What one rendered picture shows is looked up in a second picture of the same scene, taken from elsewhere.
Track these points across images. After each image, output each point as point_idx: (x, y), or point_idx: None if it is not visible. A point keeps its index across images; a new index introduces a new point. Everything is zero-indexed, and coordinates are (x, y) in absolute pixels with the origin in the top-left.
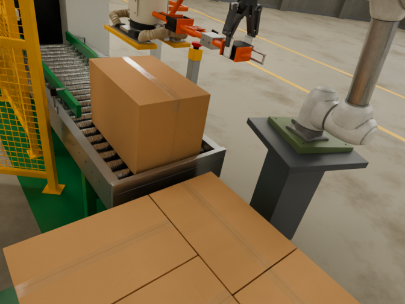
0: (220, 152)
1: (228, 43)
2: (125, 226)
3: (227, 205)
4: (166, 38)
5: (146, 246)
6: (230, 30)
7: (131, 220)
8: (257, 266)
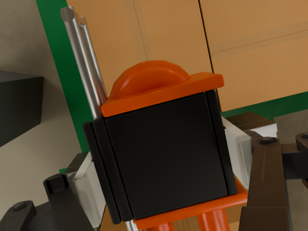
0: (77, 170)
1: (256, 135)
2: (267, 62)
3: (117, 59)
4: None
5: (254, 23)
6: (306, 146)
7: (258, 70)
8: None
